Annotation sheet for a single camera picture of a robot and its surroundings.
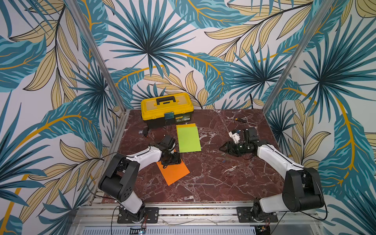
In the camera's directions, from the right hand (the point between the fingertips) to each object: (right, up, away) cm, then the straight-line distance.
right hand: (223, 149), depth 86 cm
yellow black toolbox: (-38, +24, +11) cm, 46 cm away
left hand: (-27, -9, +3) cm, 29 cm away
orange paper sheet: (-30, -14, +1) cm, 33 cm away
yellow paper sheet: (-20, +14, +25) cm, 35 cm away
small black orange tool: (+18, +19, +27) cm, 38 cm away
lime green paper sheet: (-20, +4, +18) cm, 27 cm away
